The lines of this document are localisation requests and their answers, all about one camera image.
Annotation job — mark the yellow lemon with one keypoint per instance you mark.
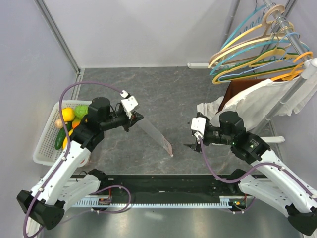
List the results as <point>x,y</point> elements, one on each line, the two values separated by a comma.
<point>68,114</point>

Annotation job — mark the green cucumber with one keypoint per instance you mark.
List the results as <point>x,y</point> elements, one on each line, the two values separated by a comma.
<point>60,139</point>

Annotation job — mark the white clothes rack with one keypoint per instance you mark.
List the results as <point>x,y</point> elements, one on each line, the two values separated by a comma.
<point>280,25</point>

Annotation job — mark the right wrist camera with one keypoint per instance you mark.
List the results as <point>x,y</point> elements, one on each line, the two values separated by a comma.
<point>198,126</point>

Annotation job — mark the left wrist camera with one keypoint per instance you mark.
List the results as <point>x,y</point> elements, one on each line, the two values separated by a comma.
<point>129,103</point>

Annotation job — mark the light blue hanger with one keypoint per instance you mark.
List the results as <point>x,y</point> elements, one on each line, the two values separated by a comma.
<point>283,40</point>

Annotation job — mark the white cloth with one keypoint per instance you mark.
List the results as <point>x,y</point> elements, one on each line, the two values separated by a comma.
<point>254,103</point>

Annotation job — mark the clear zip top bag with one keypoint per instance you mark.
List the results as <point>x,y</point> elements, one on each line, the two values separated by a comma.
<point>155,134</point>

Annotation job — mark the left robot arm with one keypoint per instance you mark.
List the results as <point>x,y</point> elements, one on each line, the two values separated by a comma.
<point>47,202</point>

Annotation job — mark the green custard apple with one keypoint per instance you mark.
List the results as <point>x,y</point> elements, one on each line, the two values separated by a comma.
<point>80,111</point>

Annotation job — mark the yellow hanger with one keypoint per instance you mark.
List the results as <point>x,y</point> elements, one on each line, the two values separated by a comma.
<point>251,63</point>

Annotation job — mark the aluminium frame post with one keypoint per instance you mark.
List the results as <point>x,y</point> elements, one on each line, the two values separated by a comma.
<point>57,34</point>

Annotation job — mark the white cable duct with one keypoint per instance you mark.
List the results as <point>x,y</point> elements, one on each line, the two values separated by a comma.
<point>96,202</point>

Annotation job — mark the white plastic basket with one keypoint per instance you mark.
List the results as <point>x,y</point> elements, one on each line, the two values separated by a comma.
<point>45,153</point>

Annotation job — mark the brown box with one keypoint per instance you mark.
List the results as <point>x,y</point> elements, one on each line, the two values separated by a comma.
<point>236,87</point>

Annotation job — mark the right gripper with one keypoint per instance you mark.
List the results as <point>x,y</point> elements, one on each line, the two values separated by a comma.
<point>195,147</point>

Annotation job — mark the orange hanger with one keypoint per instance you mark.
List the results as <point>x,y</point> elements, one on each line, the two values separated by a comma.
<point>296,71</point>

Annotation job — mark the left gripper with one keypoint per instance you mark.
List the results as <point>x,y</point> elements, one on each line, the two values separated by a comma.
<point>135,117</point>

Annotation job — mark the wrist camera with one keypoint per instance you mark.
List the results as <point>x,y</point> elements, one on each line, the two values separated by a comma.
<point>198,126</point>
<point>129,103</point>

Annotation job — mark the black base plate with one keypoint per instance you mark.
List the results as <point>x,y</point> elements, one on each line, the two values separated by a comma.
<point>172,189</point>

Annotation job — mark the orange green mango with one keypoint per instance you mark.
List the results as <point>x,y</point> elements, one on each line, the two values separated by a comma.
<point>75,122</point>

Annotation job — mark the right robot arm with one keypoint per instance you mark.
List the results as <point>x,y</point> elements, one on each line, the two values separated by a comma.
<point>268,179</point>

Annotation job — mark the teal hanger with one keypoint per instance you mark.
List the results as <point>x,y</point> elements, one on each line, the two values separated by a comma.
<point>240,27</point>

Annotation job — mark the green hanger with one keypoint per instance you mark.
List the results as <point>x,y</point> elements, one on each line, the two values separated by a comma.
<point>270,65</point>

